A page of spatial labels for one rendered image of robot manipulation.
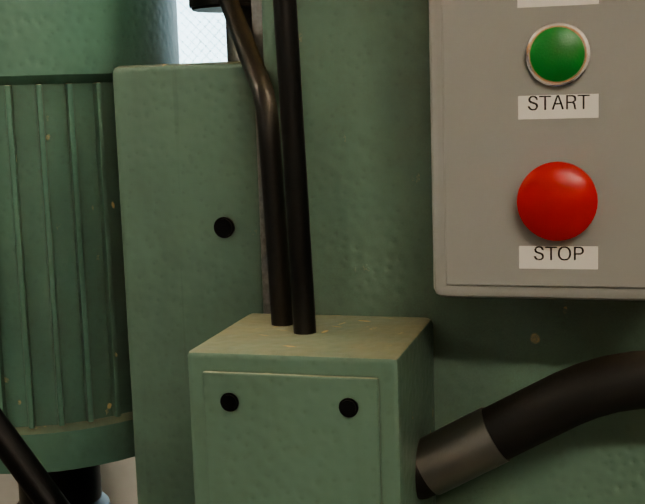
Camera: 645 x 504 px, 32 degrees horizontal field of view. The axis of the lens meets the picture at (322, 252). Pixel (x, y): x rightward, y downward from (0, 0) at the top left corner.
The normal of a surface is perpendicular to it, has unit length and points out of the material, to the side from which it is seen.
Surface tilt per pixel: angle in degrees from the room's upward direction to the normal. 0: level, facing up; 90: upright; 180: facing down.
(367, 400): 90
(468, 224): 90
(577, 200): 89
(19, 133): 90
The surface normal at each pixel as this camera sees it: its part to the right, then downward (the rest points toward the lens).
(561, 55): -0.22, 0.17
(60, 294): 0.31, 0.13
